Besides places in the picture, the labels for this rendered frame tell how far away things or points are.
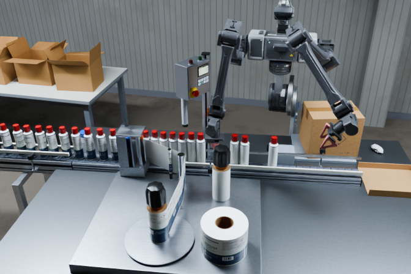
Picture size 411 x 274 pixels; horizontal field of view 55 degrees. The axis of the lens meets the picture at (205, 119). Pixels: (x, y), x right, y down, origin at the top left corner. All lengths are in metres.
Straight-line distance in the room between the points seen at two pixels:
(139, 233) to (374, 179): 1.33
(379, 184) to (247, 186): 0.74
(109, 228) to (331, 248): 1.02
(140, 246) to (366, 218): 1.10
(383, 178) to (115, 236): 1.48
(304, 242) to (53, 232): 1.18
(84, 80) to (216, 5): 1.86
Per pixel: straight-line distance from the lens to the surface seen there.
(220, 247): 1.68
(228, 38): 1.91
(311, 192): 2.24
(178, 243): 1.82
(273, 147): 2.19
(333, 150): 2.49
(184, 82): 2.08
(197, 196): 2.08
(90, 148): 2.40
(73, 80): 3.64
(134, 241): 1.86
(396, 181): 2.47
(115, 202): 2.10
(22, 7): 5.81
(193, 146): 2.23
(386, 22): 4.42
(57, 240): 2.05
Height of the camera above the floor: 2.19
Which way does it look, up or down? 28 degrees down
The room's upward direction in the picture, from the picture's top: 1 degrees counter-clockwise
